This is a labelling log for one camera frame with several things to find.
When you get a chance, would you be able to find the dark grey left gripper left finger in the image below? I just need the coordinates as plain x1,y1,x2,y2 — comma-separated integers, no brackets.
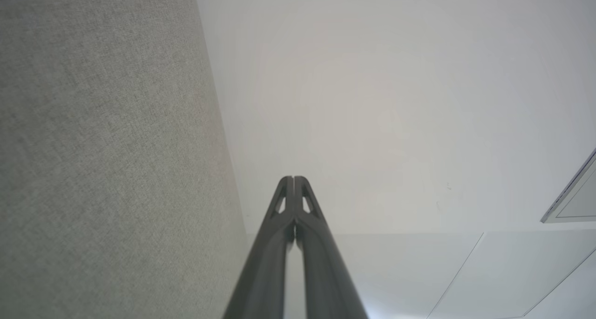
222,175,295,319

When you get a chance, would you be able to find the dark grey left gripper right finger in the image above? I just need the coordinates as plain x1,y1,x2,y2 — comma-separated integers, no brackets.
294,175,369,319

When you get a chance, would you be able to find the grey metal frame panel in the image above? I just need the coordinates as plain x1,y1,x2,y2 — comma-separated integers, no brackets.
540,147,596,224

